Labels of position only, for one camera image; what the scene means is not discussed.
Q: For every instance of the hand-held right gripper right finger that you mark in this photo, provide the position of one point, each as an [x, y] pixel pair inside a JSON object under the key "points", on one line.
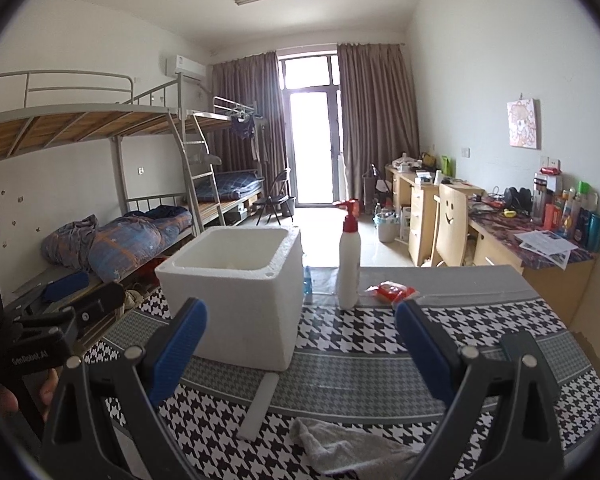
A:
{"points": [[425, 355]]}

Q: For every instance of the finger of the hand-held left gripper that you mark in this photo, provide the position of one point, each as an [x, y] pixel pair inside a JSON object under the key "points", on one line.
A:
{"points": [[100, 302], [65, 286]]}

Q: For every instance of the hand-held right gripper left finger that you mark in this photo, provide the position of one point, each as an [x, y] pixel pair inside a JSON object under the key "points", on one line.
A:
{"points": [[175, 347]]}

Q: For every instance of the white foam box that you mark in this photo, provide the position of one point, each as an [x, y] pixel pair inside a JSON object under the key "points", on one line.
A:
{"points": [[230, 305]]}

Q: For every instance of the person's left hand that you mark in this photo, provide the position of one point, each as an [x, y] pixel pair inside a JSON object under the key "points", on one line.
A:
{"points": [[0, 400]]}

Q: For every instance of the grey mattress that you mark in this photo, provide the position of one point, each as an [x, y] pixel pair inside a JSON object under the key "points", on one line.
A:
{"points": [[35, 285]]}

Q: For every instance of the beige cloth bundle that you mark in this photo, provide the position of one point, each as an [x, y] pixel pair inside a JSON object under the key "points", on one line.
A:
{"points": [[134, 297]]}

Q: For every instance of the houndstooth table cloth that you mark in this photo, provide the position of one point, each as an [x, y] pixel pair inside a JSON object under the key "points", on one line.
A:
{"points": [[380, 360]]}

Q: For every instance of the blue patterned quilt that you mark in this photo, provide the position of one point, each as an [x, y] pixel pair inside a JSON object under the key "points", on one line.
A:
{"points": [[125, 245]]}

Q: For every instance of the red plastic packet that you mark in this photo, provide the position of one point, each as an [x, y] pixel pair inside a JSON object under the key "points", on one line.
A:
{"points": [[391, 291]]}

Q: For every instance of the white foam strip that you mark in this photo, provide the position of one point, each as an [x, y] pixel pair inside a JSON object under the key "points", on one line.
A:
{"points": [[260, 405]]}

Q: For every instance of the white pump bottle red cap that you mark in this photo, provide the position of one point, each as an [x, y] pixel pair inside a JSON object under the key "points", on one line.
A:
{"points": [[349, 270]]}

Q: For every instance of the white towel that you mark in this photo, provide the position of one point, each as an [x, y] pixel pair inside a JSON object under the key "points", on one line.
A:
{"points": [[350, 447]]}

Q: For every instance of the wooden desk patterned cover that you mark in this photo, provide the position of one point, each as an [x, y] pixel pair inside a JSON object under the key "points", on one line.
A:
{"points": [[500, 260]]}

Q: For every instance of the white plastic bucket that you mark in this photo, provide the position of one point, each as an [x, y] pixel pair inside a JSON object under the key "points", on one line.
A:
{"points": [[386, 230]]}

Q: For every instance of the light wooden desk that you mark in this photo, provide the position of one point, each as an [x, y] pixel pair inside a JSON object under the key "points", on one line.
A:
{"points": [[420, 220]]}

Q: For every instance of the blue label water bottle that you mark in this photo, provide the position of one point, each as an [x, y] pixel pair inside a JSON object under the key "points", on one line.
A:
{"points": [[307, 285]]}

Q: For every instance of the wooden chair smiley backrest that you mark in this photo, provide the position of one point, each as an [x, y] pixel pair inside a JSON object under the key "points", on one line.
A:
{"points": [[452, 220]]}

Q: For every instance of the printed paper sheets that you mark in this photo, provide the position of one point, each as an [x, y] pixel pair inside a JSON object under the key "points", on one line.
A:
{"points": [[545, 242]]}

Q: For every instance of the grey metal bunk bed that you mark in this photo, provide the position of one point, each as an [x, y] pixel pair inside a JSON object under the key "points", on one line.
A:
{"points": [[80, 120], [220, 121]]}

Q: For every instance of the folded blue checked quilt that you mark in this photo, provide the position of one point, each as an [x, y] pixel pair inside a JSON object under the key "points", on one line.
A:
{"points": [[235, 182]]}

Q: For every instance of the black folding chair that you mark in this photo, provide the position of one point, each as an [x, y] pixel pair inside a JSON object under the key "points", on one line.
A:
{"points": [[275, 202]]}

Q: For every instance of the black headphones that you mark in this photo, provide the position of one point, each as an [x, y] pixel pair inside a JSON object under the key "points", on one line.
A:
{"points": [[517, 197]]}

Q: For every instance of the green paper bag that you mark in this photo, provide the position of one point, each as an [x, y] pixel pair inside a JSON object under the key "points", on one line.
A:
{"points": [[445, 165]]}

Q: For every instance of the group of toiletry bottles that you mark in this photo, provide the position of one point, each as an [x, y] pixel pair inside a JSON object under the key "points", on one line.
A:
{"points": [[575, 215]]}

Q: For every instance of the hanging dark clothes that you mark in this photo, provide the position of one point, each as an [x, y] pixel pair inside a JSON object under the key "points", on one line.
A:
{"points": [[243, 127]]}

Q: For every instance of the glass balcony door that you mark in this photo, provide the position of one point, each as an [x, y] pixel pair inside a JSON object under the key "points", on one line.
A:
{"points": [[310, 150]]}

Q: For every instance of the brown curtain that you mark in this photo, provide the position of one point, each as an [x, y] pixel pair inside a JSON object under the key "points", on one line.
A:
{"points": [[380, 110], [250, 90]]}

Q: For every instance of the white air conditioner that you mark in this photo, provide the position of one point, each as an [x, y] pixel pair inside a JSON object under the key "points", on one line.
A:
{"points": [[182, 66]]}

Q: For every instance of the cartoon wall poster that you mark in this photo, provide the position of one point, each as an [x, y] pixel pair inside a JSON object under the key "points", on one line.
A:
{"points": [[524, 125]]}

